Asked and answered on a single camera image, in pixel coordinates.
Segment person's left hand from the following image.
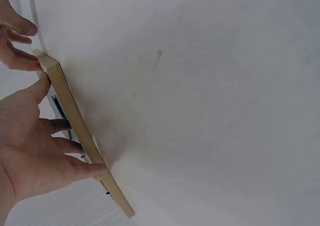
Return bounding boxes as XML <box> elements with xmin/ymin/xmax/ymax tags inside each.
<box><xmin>0</xmin><ymin>72</ymin><xmax>109</xmax><ymax>226</ymax></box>

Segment person's right hand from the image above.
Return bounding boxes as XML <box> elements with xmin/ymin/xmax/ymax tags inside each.
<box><xmin>0</xmin><ymin>0</ymin><xmax>43</xmax><ymax>72</ymax></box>

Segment light wooden picture frame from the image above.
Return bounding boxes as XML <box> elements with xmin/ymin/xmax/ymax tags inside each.
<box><xmin>32</xmin><ymin>48</ymin><xmax>136</xmax><ymax>219</ymax></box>

